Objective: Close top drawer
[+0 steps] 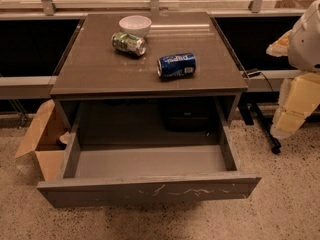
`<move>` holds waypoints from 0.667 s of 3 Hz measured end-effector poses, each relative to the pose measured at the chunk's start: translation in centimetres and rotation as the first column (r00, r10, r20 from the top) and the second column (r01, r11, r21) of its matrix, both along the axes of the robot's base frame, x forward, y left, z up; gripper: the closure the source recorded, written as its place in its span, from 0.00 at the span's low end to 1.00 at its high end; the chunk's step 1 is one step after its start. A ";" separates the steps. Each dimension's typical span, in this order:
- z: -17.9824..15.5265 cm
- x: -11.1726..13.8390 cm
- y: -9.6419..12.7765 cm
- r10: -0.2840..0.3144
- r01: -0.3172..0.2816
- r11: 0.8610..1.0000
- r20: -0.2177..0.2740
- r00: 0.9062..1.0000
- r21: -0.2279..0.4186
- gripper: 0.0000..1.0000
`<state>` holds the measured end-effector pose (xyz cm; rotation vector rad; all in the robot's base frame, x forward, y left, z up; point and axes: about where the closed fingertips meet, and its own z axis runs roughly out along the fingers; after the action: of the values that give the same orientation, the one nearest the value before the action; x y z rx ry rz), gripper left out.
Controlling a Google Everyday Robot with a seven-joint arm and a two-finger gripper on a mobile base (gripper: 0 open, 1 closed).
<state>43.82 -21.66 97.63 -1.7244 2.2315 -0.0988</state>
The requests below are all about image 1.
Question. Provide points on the metal window railing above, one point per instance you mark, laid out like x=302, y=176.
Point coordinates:
x=150, y=4

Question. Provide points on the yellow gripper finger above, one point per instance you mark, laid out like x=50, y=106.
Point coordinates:
x=279, y=47
x=298, y=99

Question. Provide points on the grey top drawer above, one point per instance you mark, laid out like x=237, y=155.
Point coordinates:
x=122, y=155

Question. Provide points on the open cardboard box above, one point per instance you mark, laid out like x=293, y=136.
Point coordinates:
x=43, y=140

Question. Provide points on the blue pepsi can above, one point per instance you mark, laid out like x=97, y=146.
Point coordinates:
x=176, y=65

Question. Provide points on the green crushed soda can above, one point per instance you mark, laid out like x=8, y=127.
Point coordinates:
x=129, y=43

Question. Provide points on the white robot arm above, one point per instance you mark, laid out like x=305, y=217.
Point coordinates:
x=304, y=41

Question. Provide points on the white bowl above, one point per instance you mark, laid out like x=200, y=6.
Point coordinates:
x=136, y=25

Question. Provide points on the black box under cabinet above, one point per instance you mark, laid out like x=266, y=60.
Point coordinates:
x=187, y=116

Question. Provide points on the grey cabinet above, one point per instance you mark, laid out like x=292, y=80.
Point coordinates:
x=95, y=71

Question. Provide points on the black power adapter with cable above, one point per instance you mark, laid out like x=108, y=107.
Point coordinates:
x=253, y=73

